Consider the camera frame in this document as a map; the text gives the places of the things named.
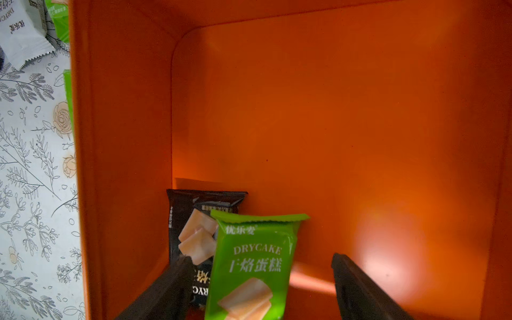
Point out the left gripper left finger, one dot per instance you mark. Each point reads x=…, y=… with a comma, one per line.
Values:
x=168, y=297

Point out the orange storage box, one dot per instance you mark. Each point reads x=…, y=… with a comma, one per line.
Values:
x=387, y=122

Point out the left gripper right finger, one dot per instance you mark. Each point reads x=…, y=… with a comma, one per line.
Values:
x=359, y=297

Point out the green cookie packet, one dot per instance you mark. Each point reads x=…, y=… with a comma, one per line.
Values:
x=252, y=265
x=59, y=14
x=69, y=97

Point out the black cookie packet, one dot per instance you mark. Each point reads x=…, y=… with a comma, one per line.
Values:
x=193, y=231

